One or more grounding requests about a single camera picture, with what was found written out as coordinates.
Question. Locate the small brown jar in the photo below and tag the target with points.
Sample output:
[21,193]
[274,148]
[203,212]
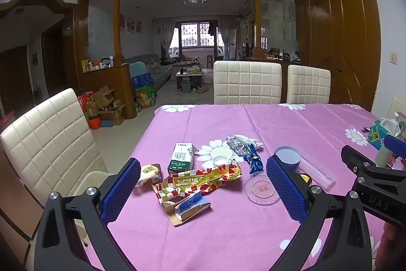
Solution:
[306,179]

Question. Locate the clear ribbed plastic tray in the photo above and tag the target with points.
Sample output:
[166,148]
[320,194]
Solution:
[317,169]

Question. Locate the wooden double door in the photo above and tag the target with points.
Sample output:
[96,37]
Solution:
[345,42]

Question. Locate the wooden stool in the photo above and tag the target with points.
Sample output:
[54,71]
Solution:
[210,60]

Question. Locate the yellow bread packet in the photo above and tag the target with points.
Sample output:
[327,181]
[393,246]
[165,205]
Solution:
[149,172]

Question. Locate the white round plastic lid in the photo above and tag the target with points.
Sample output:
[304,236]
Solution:
[220,151]

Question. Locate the colourful printed bag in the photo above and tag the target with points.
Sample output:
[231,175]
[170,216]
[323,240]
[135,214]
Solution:
[144,98]

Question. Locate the orange bucket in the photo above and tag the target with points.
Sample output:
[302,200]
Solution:
[95,122]

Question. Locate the small white bottle cap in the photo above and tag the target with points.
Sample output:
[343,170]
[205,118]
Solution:
[220,160]

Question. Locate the wall pictures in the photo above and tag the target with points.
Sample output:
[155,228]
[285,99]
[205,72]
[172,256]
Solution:
[131,25]

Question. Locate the blue snack wrapper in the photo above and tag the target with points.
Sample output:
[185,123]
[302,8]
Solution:
[253,160]

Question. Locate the barred window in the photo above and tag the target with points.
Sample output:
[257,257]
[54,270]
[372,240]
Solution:
[198,34]

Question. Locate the pale green bottle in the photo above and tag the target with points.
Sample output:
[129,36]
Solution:
[383,155]

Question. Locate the coffee table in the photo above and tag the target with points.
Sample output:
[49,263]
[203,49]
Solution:
[188,72]

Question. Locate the wall light switch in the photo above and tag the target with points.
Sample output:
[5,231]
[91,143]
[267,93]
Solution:
[393,58]

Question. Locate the white green milk carton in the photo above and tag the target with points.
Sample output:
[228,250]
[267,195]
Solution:
[180,156]

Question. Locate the pink floral tablecloth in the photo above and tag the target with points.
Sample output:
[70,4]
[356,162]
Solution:
[222,236]

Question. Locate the blue tan carton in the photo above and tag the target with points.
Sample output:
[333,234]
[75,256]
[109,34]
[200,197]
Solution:
[188,207]

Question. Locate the white standing air conditioner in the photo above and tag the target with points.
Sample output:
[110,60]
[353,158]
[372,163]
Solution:
[233,44]

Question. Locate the wooden partition counter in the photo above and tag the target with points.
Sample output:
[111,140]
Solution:
[111,77]

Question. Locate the cream padded dining chair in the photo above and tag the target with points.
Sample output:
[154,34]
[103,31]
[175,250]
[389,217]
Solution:
[247,82]
[309,83]
[396,107]
[54,137]

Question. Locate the red yellow checkered wrapper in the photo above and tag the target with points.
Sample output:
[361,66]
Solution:
[196,182]

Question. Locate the pile of cardboard boxes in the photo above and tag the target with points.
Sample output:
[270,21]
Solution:
[106,107]

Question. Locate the clear round plastic lid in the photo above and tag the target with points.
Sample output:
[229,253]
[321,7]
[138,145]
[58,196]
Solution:
[258,190]

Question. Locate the silver foil wrapper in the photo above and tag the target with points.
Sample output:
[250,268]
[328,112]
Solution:
[236,144]

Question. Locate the grey waste bin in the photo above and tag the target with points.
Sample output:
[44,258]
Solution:
[186,87]

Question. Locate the grey sofa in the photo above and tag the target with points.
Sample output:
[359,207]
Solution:
[158,71]

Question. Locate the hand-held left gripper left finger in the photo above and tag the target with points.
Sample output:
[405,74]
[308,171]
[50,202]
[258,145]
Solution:
[122,191]

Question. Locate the clear plastic storage bin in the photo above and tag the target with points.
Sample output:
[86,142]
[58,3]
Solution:
[95,179]

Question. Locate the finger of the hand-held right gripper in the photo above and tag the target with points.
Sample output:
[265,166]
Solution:
[396,147]
[355,158]

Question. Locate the clear glass bottle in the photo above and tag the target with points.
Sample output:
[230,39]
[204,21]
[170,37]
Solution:
[391,126]

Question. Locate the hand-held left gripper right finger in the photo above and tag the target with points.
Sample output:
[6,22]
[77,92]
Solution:
[287,191]

